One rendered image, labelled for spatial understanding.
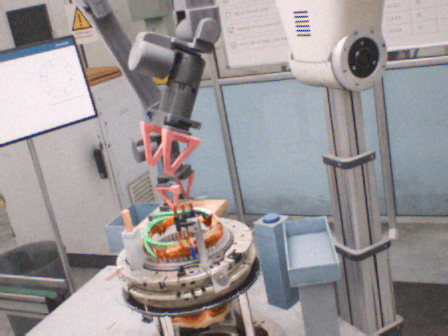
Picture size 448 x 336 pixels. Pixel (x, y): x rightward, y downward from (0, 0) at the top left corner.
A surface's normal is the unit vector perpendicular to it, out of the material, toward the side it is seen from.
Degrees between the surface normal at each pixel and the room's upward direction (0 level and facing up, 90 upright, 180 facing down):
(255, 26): 90
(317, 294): 90
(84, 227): 90
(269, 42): 90
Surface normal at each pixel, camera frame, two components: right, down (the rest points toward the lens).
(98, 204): -0.41, 0.35
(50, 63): 0.58, 0.02
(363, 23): 0.50, 0.48
